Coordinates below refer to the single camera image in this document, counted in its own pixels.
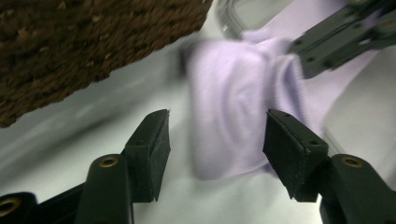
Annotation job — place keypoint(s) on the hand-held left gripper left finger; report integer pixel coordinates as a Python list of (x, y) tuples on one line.
[(149, 155)]

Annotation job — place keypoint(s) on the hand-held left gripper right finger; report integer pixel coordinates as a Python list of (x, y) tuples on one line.
[(292, 155)]

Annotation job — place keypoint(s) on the brown woven basket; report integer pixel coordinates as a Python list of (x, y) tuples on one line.
[(77, 46)]

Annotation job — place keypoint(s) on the purple sock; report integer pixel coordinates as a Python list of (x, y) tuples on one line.
[(323, 87), (230, 109)]

